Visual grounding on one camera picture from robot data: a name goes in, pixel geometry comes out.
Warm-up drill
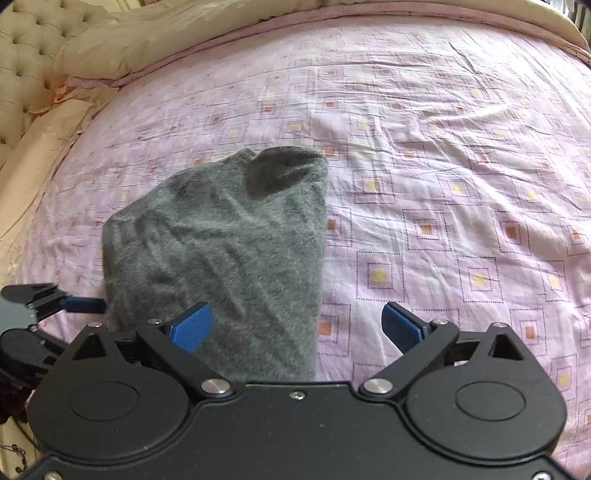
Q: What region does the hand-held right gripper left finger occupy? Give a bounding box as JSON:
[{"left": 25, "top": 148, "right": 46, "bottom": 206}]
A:
[{"left": 65, "top": 302, "right": 234, "bottom": 398}]

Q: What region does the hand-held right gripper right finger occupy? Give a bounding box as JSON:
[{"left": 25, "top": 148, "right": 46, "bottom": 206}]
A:
[{"left": 358, "top": 302, "right": 532, "bottom": 398}]

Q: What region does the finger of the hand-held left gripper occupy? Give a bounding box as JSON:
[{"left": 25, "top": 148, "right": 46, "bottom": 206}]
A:
[{"left": 0, "top": 283, "right": 108, "bottom": 322}]

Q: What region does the grey knitted sweater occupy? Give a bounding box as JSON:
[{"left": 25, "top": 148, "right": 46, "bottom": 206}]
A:
[{"left": 100, "top": 146, "right": 329, "bottom": 384}]

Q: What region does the pink patterned bedsheet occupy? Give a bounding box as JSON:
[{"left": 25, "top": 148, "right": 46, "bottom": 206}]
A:
[{"left": 9, "top": 14, "right": 591, "bottom": 480}]

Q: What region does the beige tufted headboard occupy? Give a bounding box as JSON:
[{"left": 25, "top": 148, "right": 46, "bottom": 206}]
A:
[{"left": 0, "top": 0, "right": 123, "bottom": 167}]

